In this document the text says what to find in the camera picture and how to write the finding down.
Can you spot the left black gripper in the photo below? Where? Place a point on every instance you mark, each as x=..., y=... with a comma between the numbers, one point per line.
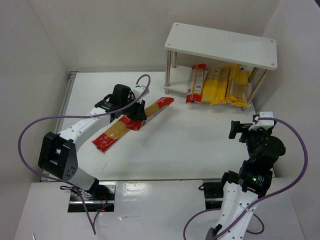
x=137, y=111

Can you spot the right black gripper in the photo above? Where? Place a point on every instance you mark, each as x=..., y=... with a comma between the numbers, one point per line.
x=238, y=128

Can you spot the red spaghetti bag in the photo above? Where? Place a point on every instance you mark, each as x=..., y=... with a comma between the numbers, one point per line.
x=113, y=134
x=151, y=112

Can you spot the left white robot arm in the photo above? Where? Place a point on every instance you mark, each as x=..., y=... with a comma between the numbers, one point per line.
x=58, y=154

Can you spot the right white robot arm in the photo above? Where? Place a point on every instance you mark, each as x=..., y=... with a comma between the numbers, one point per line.
x=253, y=179

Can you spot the yellow pasta bag far right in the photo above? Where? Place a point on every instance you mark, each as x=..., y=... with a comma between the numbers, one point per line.
x=242, y=90

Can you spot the yellow pasta bag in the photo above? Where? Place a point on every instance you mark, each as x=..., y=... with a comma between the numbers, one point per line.
x=210, y=87
x=242, y=90
x=232, y=86
x=220, y=78

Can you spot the yellow pasta bag middle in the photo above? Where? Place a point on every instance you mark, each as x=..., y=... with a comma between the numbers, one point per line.
x=220, y=78

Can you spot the yellow pasta bag left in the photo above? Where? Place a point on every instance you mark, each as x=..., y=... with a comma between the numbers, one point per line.
x=210, y=87

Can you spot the red pasta bag on shelf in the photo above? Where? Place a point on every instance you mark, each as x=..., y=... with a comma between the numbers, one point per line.
x=195, y=83

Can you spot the white two-tier shelf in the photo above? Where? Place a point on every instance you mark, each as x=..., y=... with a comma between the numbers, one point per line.
x=252, y=52

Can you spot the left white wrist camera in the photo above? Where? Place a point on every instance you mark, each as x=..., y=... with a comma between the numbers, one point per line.
x=140, y=92

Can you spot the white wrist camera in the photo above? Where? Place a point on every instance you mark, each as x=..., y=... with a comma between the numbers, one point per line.
x=140, y=92
x=258, y=121

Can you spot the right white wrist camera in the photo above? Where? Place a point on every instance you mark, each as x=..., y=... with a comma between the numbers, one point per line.
x=258, y=121

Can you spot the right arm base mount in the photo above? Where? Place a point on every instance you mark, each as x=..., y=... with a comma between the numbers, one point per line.
x=213, y=194

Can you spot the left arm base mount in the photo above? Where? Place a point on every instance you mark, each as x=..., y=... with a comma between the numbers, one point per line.
x=104, y=202

